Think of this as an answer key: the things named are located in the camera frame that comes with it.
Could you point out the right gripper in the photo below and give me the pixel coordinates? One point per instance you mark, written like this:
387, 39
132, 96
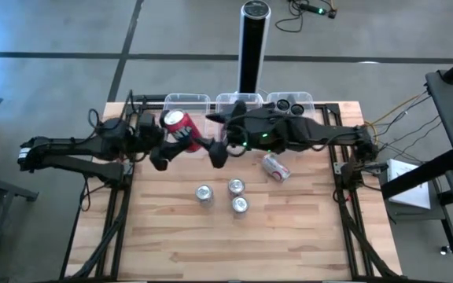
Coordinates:
262, 129

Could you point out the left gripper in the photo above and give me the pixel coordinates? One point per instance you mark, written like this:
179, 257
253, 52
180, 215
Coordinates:
148, 139

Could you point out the red strawberry soda can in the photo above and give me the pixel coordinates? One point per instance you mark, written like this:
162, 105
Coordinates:
185, 126

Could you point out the silver diet cola can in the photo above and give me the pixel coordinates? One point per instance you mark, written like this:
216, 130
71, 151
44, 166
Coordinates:
275, 167
204, 192
240, 204
236, 185

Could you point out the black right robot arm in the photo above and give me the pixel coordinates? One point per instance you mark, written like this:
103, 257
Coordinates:
328, 135

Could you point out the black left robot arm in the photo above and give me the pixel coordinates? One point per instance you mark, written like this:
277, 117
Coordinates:
73, 147

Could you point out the clear plastic bin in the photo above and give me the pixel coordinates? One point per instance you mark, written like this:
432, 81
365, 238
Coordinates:
256, 101
309, 98
189, 101

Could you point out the black and white tower fan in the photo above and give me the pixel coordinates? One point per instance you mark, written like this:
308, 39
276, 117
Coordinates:
254, 47

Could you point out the black power strip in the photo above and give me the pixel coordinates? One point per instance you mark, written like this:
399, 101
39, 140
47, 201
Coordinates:
309, 8

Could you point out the black table clamp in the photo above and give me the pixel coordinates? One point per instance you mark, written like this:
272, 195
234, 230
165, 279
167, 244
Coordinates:
376, 167

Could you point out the small black power adapter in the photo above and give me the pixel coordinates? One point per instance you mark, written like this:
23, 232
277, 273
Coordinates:
332, 13

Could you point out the grey metal stand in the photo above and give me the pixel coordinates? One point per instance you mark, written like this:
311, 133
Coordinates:
6, 190

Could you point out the white paper sheet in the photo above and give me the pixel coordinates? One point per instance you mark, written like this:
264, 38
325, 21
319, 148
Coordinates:
407, 192

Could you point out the black square beam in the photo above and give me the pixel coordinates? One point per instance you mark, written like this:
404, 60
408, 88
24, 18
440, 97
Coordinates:
419, 175

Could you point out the small caster wheel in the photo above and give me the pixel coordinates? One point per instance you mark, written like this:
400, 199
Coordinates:
444, 250

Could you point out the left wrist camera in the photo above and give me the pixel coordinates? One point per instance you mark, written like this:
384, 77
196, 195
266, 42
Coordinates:
146, 119

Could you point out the black aluminium table frame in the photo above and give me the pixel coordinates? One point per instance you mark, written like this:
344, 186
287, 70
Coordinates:
330, 108

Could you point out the silver metal bracket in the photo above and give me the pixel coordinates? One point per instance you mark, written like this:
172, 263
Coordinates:
338, 168

